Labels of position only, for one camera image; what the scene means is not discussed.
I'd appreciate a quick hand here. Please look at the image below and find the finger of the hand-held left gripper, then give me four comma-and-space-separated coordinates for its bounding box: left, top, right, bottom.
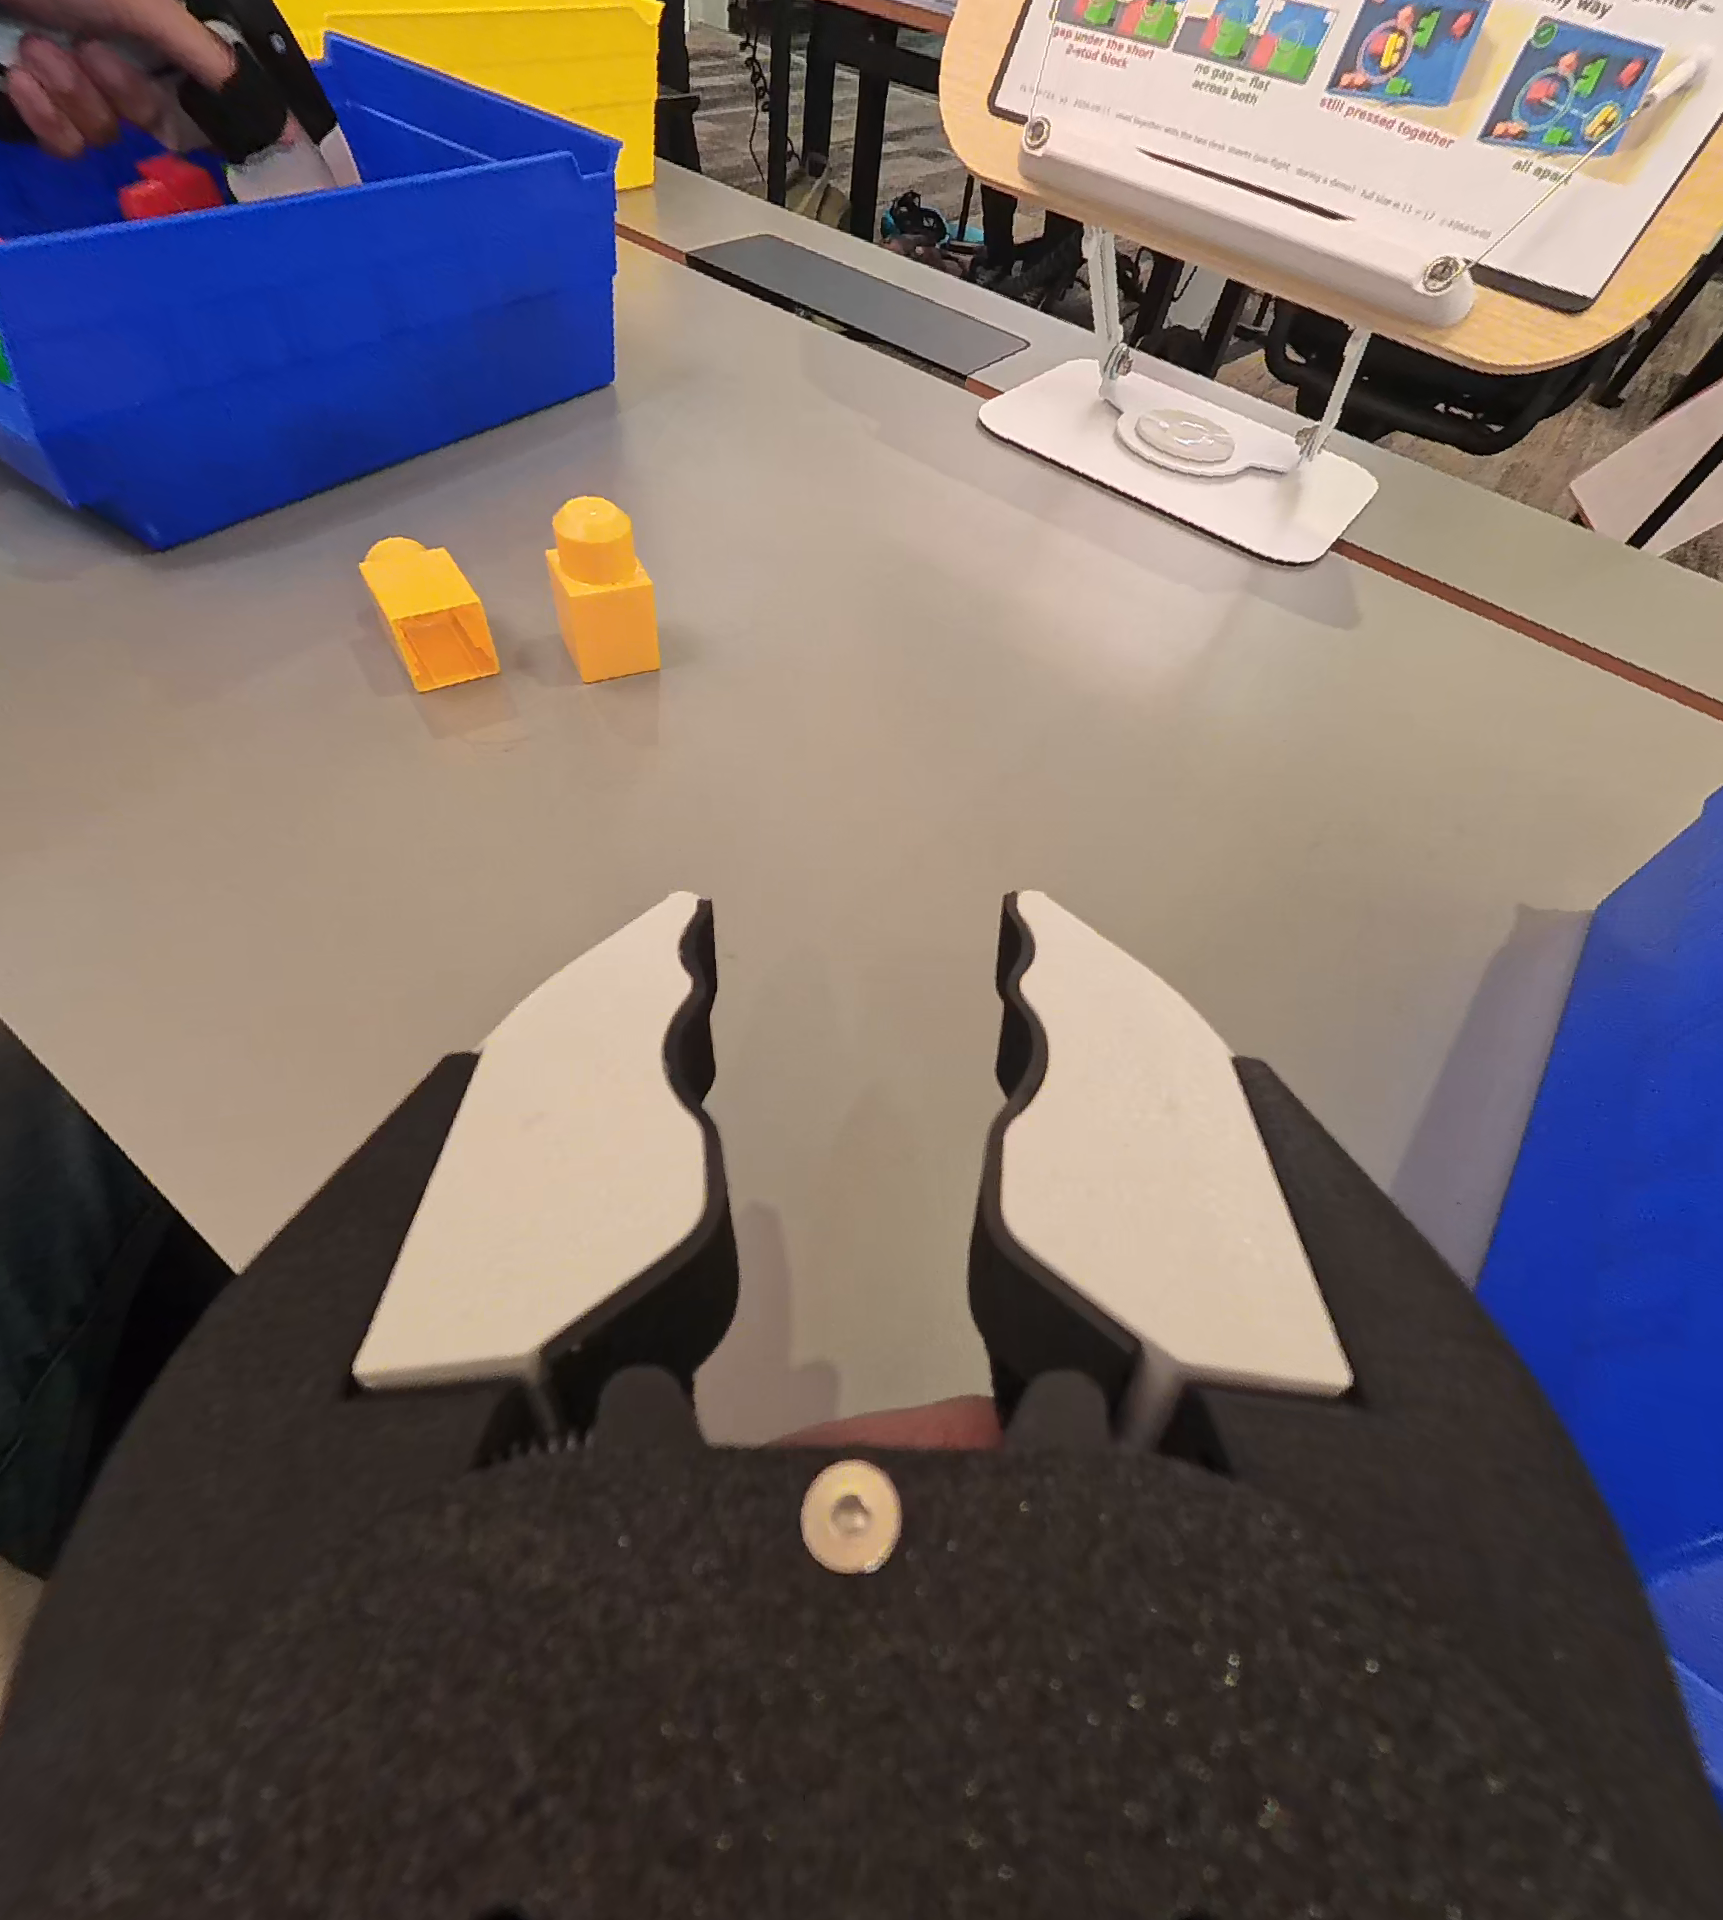
216, 118, 373, 208

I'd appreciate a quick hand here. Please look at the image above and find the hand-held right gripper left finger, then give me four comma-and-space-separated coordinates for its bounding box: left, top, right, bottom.
347, 894, 740, 1398

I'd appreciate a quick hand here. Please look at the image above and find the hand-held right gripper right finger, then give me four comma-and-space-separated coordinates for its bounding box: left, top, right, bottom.
971, 889, 1358, 1407

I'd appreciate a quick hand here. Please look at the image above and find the blue storage bin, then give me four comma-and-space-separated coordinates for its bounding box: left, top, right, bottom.
1475, 698, 1723, 1920
0, 33, 626, 554

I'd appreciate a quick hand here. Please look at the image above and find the orange mega block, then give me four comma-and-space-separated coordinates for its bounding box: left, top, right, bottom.
545, 494, 665, 687
357, 537, 504, 698

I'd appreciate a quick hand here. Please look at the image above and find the pile of colourful blocks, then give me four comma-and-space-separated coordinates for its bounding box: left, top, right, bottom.
0, 141, 232, 385

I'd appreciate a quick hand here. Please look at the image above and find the person's left hand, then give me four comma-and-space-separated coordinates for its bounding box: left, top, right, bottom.
0, 0, 245, 154

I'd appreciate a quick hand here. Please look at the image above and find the yellow storage bin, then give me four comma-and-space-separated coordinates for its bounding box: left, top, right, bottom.
278, 0, 669, 190

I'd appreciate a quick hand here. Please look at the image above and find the person's jeans leg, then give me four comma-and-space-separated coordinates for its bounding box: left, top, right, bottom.
0, 979, 242, 1580

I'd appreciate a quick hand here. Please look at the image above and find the black flat panel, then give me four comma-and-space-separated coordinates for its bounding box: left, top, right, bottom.
682, 230, 1035, 385

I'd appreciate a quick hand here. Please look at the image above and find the white board stand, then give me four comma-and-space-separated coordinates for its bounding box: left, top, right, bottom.
978, 220, 1382, 565

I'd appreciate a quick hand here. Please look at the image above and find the printed instruction sheet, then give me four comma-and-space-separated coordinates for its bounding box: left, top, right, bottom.
989, 0, 1723, 317

